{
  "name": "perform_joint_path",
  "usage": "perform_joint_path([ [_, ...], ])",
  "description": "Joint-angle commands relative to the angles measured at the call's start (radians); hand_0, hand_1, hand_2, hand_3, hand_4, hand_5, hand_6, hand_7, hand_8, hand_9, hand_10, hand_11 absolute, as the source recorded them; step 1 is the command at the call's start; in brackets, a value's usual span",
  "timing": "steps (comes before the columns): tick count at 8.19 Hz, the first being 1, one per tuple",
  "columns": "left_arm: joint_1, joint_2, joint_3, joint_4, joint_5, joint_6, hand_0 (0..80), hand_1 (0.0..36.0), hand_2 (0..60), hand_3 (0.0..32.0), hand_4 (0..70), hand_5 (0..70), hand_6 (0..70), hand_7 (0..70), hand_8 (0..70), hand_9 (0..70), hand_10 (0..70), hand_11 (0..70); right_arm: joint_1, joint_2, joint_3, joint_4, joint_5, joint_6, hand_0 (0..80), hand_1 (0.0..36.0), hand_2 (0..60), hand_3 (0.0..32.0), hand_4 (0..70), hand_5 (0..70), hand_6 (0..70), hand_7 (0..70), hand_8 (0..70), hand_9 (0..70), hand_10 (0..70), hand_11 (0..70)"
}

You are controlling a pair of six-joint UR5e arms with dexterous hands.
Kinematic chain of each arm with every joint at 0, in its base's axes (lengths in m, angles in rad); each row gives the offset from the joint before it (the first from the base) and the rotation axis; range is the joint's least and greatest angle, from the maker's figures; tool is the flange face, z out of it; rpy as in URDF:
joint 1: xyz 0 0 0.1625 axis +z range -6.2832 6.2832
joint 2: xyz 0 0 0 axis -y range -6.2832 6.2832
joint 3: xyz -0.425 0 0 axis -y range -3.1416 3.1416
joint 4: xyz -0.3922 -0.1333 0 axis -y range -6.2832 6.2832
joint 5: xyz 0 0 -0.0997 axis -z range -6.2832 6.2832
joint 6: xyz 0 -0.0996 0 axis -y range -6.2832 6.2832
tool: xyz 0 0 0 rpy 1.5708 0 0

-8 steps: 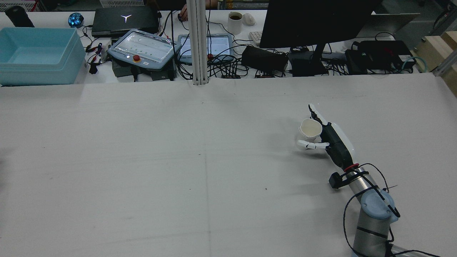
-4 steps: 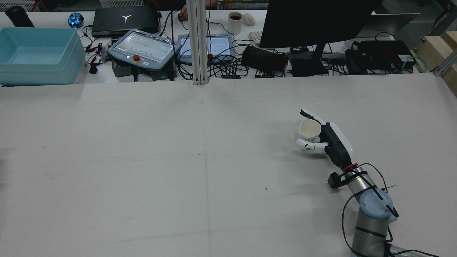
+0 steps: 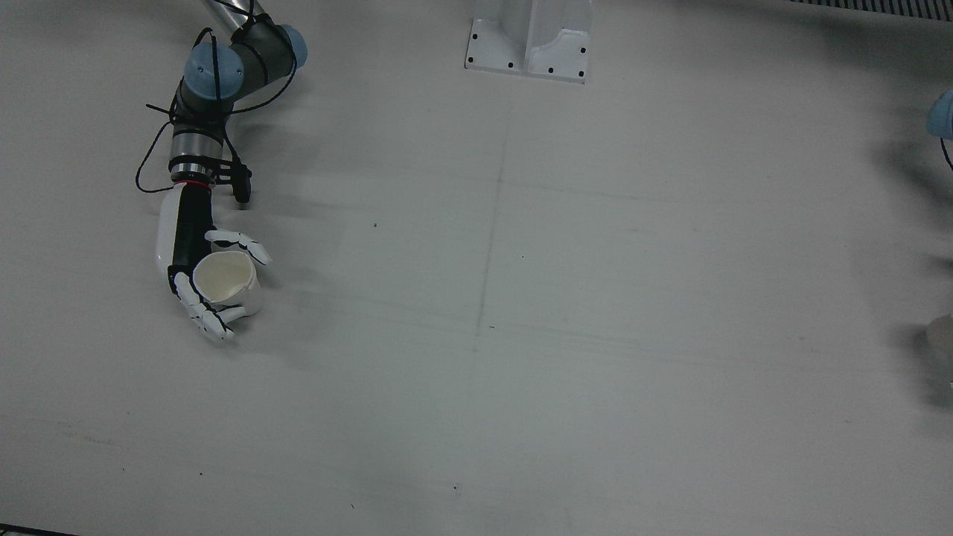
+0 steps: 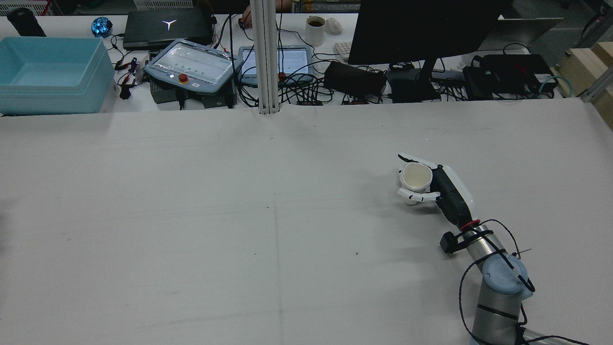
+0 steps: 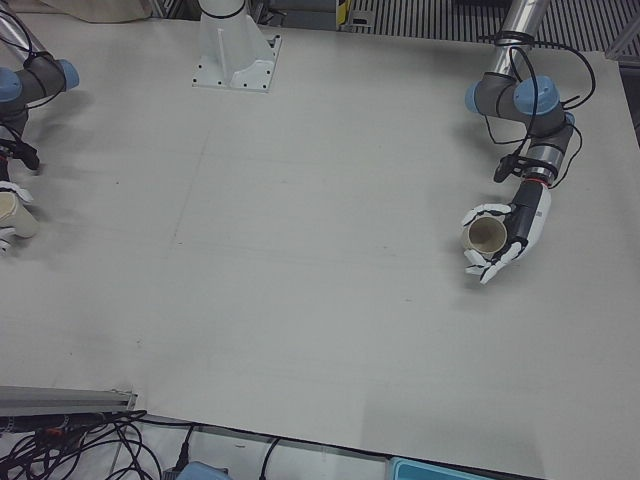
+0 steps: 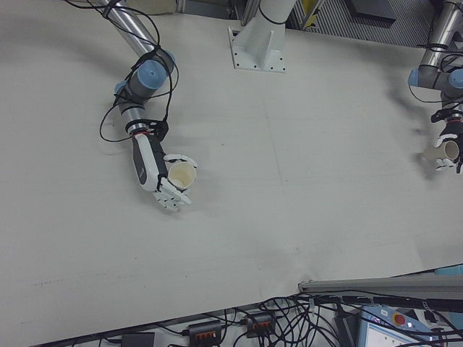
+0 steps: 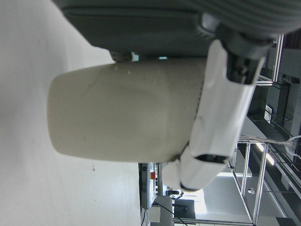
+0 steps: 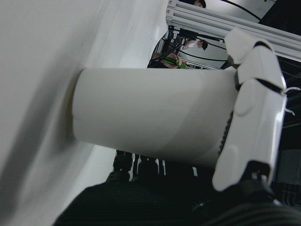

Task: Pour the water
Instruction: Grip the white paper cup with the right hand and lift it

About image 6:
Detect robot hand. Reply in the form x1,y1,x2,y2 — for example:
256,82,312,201
433,122,463,174
130,132,199,213

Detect white paper cup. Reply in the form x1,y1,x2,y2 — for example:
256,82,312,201
422,140,460,162
166,161,197,192

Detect light blue plastic bin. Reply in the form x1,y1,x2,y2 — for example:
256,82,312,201
433,264,463,278

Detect dark grey box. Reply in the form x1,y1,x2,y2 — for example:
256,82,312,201
349,0,397,20

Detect black orange power hub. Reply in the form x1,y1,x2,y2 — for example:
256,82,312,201
187,319,224,343
245,312,275,339

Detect black power adapter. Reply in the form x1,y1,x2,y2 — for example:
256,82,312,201
121,333,156,347

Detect grey teach pendant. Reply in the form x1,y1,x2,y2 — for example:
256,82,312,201
356,305,463,347

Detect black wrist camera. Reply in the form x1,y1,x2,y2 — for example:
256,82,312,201
430,110,453,124
144,118,170,142

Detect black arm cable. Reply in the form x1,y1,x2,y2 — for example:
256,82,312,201
63,0,180,144

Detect white post mount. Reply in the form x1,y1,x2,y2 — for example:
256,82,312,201
226,0,296,74

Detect aluminium profile camera frame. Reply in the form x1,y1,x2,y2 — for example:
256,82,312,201
297,273,463,294

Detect yellow black striped bracket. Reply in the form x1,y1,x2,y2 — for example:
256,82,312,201
305,0,321,29

